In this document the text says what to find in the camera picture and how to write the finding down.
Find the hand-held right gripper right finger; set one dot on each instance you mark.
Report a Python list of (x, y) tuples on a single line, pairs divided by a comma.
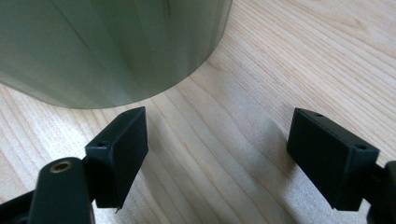
[(330, 161)]

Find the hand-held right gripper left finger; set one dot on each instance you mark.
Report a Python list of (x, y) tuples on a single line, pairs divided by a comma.
[(120, 161)]

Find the green plastic trash bin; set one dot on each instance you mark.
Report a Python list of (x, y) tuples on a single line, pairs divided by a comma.
[(102, 46)]

